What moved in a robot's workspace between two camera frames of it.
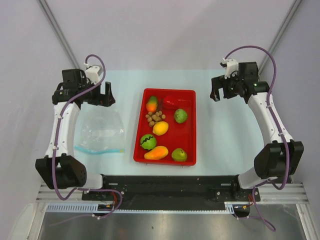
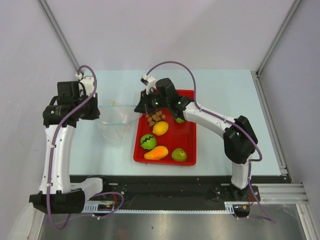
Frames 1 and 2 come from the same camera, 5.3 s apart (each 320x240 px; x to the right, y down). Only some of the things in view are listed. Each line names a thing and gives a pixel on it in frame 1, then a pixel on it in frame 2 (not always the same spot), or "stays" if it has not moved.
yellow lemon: [160, 128] stays
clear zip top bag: [99, 129] -> [117, 120]
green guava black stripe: [148, 141] stays
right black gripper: [216, 83] -> [144, 106]
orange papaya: [156, 153] stays
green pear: [179, 155] stays
